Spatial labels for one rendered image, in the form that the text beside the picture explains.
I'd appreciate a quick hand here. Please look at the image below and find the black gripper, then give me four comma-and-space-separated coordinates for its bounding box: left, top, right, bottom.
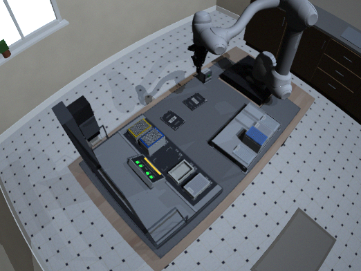
191, 44, 208, 74

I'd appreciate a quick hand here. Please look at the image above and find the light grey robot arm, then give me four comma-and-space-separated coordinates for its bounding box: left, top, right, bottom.
192, 0, 318, 100

